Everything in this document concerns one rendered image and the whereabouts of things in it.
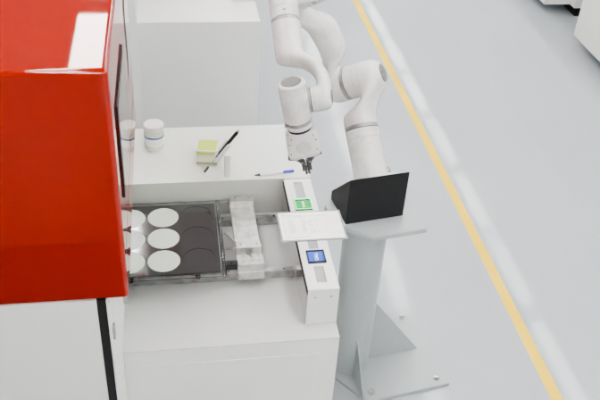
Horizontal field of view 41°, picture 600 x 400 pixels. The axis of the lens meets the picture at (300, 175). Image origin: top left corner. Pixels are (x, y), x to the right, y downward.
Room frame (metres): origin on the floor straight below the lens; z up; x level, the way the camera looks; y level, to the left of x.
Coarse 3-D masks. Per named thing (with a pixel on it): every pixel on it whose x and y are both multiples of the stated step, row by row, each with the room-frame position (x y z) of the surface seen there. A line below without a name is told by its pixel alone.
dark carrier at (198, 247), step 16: (144, 208) 2.09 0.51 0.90; (160, 208) 2.10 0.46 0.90; (176, 208) 2.10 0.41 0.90; (192, 208) 2.11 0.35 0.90; (208, 208) 2.12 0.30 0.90; (144, 224) 2.01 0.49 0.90; (176, 224) 2.02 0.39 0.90; (192, 224) 2.03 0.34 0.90; (208, 224) 2.03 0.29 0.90; (192, 240) 1.94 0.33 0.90; (208, 240) 1.95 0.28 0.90; (144, 256) 1.85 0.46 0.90; (192, 256) 1.87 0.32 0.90; (208, 256) 1.87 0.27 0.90; (144, 272) 1.78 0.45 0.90; (160, 272) 1.78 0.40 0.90; (176, 272) 1.79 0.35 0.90; (192, 272) 1.79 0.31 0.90; (208, 272) 1.80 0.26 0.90
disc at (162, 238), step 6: (150, 234) 1.96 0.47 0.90; (156, 234) 1.96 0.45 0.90; (162, 234) 1.96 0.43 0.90; (168, 234) 1.97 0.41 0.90; (174, 234) 1.97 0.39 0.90; (150, 240) 1.93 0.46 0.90; (156, 240) 1.93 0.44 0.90; (162, 240) 1.93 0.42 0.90; (168, 240) 1.94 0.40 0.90; (174, 240) 1.94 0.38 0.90; (156, 246) 1.90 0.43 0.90; (162, 246) 1.90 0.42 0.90; (168, 246) 1.91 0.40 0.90
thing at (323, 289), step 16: (288, 192) 2.15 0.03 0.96; (304, 192) 2.16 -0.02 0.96; (320, 240) 1.91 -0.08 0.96; (304, 256) 1.83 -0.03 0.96; (304, 272) 1.76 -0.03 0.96; (320, 272) 1.77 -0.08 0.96; (320, 288) 1.70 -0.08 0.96; (336, 288) 1.70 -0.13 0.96; (320, 304) 1.69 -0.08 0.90; (336, 304) 1.70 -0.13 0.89; (320, 320) 1.70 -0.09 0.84; (336, 320) 1.71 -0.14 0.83
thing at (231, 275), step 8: (232, 272) 1.86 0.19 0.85; (264, 272) 1.88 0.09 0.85; (272, 272) 1.88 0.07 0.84; (280, 272) 1.89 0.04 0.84; (288, 272) 1.89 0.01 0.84; (160, 280) 1.82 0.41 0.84; (168, 280) 1.82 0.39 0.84; (176, 280) 1.82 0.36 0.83; (184, 280) 1.83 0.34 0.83; (192, 280) 1.83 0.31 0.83; (200, 280) 1.84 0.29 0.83; (208, 280) 1.84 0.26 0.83; (216, 280) 1.85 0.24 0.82; (224, 280) 1.85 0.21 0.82
